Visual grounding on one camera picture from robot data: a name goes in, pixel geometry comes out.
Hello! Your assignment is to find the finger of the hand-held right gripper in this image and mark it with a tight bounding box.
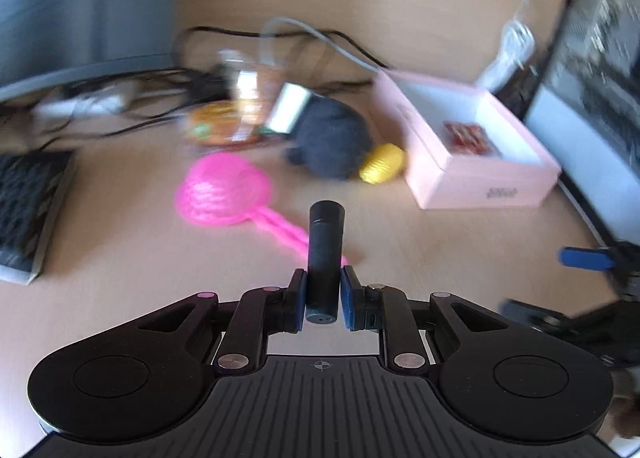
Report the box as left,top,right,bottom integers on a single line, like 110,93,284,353
557,247,618,272
500,298,582,337

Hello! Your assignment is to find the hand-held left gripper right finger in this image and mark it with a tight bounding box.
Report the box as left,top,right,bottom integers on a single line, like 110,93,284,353
340,265,509,379

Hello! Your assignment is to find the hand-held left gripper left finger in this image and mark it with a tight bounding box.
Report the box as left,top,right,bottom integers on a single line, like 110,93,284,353
134,268,307,377

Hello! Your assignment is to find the black cylinder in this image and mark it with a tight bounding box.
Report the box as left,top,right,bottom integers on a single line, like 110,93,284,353
305,200,347,326

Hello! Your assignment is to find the pink woven toy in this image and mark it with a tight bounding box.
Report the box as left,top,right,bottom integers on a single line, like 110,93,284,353
173,153,351,269

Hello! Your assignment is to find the yellow woven ball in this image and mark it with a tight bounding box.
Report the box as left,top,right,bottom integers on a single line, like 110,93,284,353
358,143,406,185

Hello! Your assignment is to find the pink box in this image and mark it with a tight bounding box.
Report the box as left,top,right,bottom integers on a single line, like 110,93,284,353
372,69,563,211

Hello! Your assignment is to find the dark grey plush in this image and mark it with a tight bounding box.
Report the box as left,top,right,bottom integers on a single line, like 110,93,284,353
284,97,373,182

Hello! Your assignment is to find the small white box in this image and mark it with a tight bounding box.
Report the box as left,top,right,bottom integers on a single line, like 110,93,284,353
265,83,311,135

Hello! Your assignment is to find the orange snack packet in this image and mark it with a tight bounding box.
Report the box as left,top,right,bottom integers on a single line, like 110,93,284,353
182,68,273,148

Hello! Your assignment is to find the red packet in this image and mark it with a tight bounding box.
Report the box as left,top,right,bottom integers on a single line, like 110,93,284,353
442,120,501,155

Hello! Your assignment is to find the curved black monitor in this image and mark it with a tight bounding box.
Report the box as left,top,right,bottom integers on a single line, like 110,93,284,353
522,0,640,251

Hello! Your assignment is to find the black power adapter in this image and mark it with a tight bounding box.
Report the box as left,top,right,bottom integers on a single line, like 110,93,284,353
186,69,227,105

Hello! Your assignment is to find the white power strip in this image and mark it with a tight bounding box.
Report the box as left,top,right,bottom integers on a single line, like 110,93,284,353
34,87,137,120

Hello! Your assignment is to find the bundled grey cable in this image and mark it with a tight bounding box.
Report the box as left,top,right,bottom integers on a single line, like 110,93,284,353
477,0,537,91

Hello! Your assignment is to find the black cable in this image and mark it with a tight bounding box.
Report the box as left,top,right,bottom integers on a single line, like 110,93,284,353
174,26,386,90
0,65,201,140

